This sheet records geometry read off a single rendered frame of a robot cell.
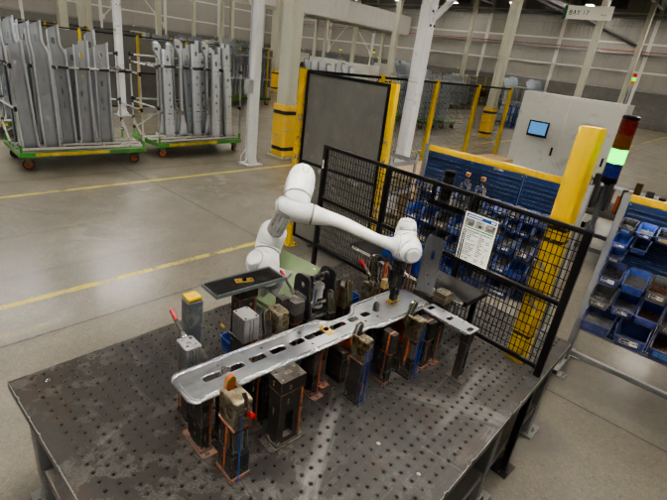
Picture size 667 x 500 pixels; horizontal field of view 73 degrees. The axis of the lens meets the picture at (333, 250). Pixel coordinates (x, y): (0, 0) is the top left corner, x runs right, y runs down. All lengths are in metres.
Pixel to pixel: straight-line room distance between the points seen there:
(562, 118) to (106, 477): 8.06
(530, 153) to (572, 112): 0.90
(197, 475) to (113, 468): 0.30
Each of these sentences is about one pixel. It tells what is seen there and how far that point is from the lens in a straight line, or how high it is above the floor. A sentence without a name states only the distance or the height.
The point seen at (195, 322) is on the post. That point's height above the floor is 1.04.
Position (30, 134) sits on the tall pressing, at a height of 0.50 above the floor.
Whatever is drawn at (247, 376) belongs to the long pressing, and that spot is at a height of 1.00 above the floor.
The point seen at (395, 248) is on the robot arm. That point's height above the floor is 1.39.
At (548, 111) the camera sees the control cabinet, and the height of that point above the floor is 1.72.
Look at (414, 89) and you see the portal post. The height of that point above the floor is 1.86.
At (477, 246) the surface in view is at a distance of 2.70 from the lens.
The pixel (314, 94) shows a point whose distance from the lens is 4.98.
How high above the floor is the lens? 2.16
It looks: 23 degrees down
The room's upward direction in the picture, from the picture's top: 8 degrees clockwise
